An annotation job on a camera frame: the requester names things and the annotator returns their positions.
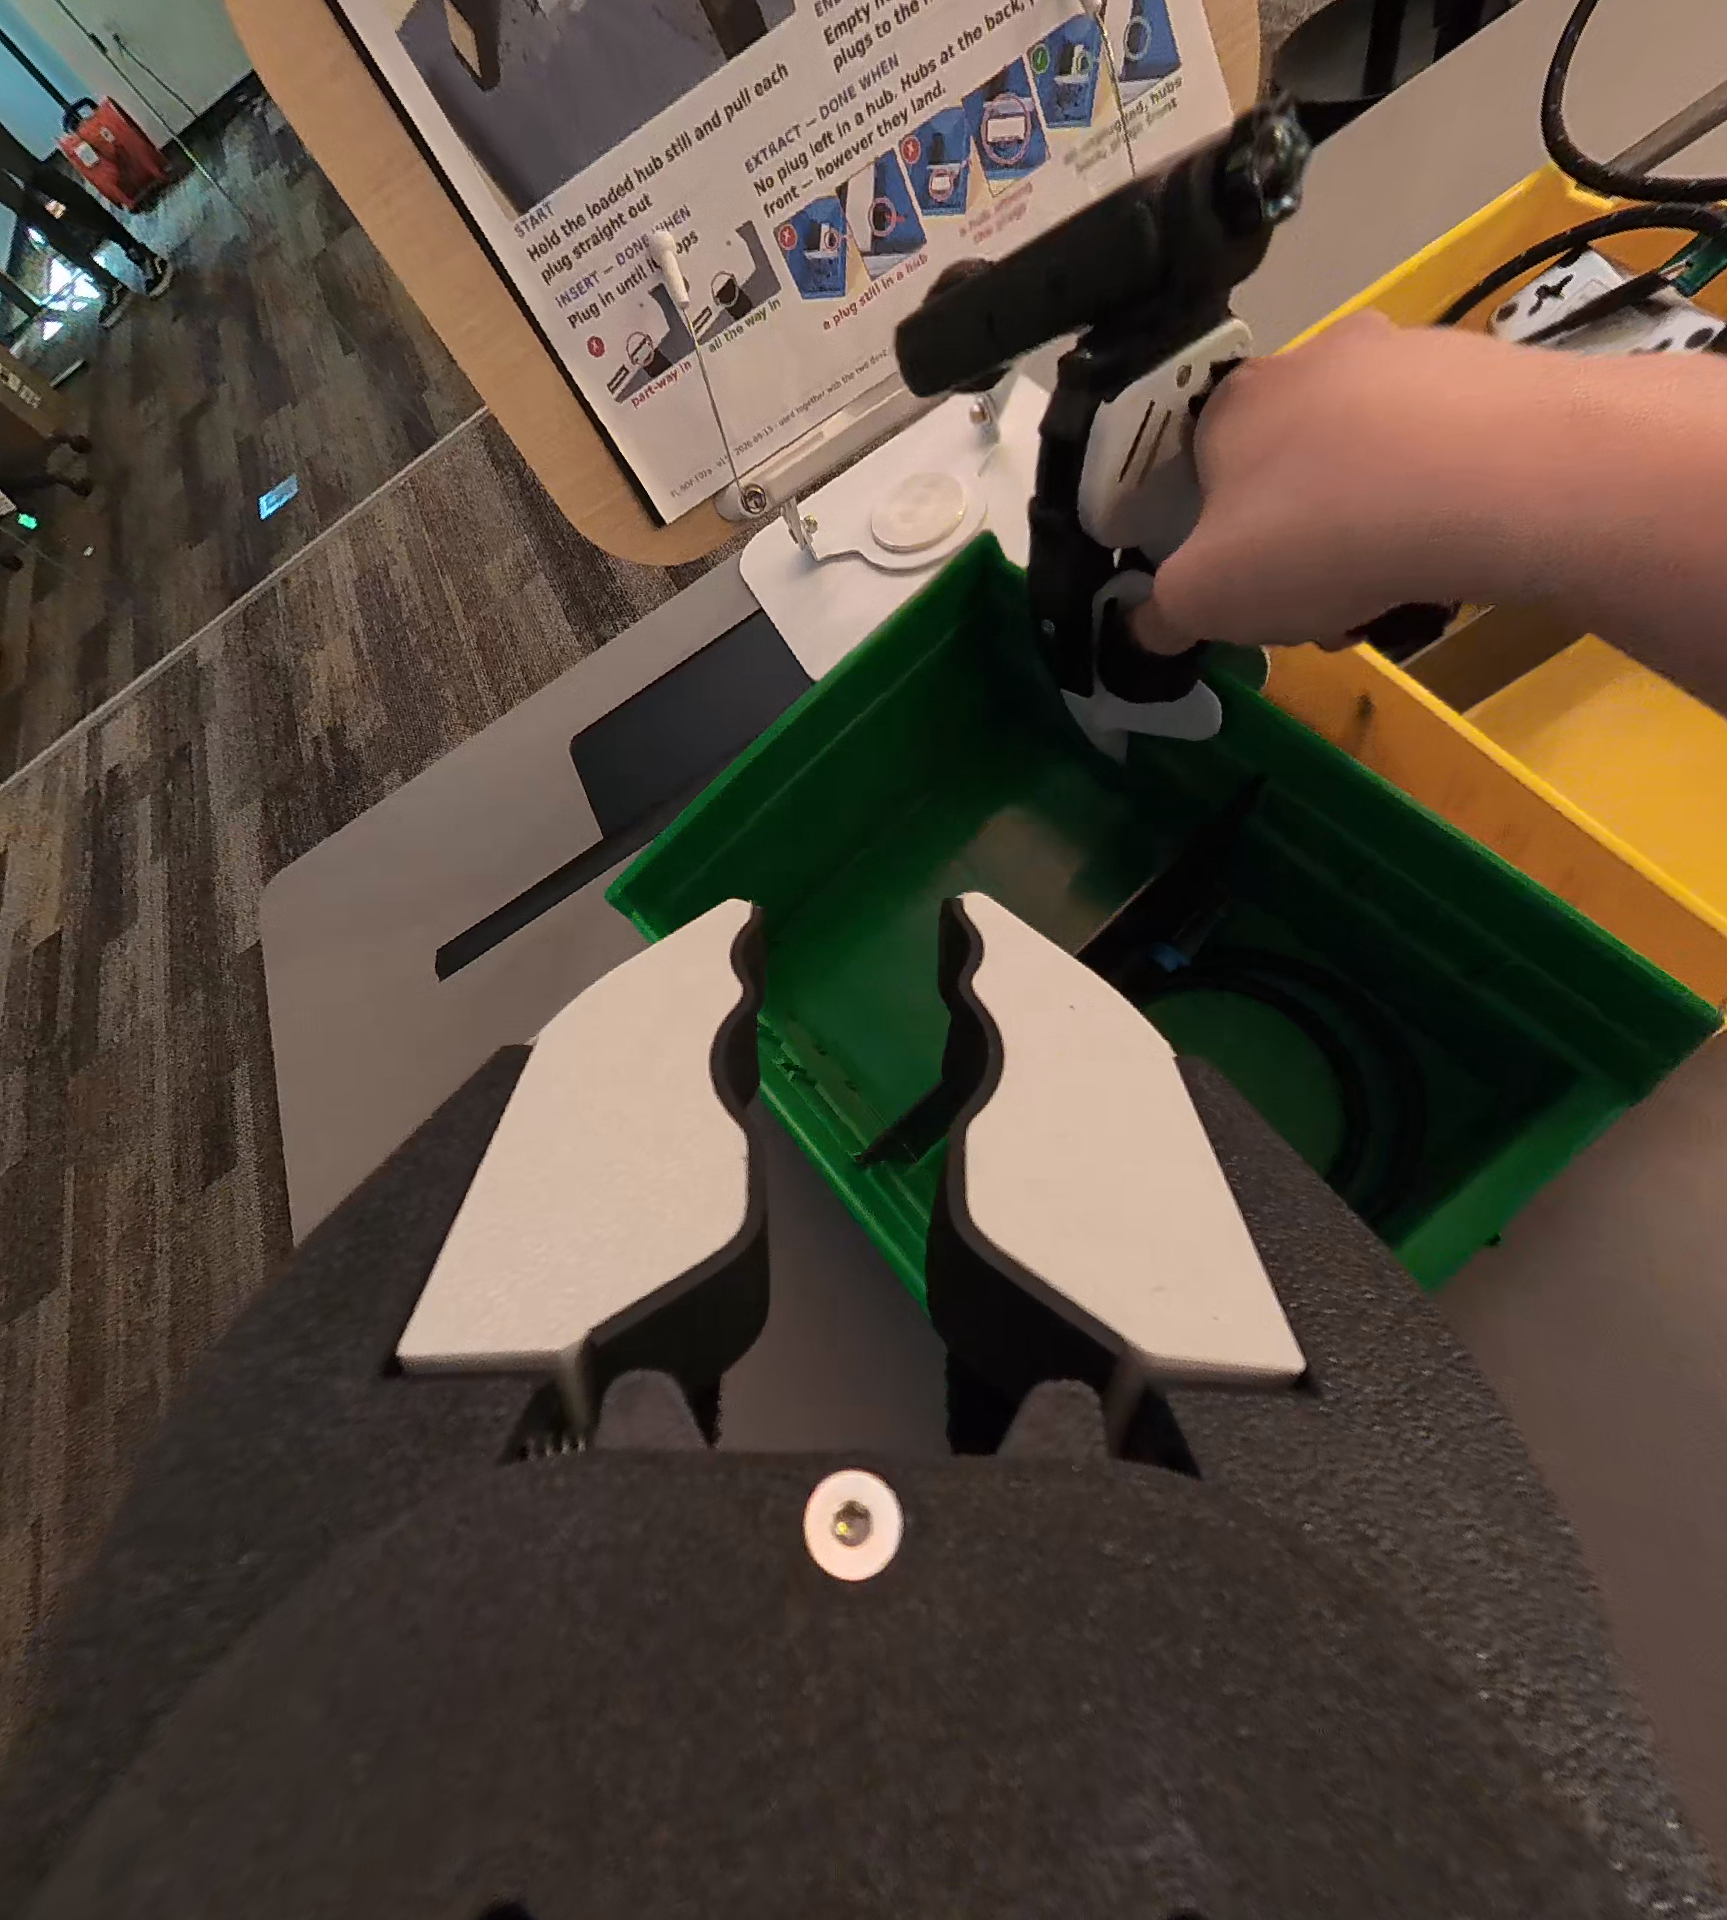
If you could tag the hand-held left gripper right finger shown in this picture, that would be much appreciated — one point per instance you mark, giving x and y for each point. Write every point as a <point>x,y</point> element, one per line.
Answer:
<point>1119,1202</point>

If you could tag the silver grey usb adapter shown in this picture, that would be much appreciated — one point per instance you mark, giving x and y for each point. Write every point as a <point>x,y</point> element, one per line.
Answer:
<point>1588,293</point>

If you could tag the white stand base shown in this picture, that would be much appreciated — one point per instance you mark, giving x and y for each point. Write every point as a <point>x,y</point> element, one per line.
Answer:
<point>906,525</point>

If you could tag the person's right hand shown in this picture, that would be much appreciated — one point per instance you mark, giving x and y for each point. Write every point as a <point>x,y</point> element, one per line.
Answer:
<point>1374,480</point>

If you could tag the yellow plastic bin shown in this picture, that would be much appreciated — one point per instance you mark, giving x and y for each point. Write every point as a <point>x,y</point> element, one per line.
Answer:
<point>1644,810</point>

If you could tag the red floor object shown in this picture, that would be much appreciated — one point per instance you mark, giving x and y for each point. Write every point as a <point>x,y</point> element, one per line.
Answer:
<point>105,152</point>

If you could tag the green plastic bin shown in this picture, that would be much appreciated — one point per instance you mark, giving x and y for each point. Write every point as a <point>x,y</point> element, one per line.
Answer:
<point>896,754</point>

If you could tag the instruction sheet on wooden board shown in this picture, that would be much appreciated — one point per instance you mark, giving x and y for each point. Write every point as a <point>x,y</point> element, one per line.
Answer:
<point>536,180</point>

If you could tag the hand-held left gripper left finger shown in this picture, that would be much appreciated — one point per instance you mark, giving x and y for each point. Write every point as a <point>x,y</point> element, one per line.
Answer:
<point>579,1202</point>

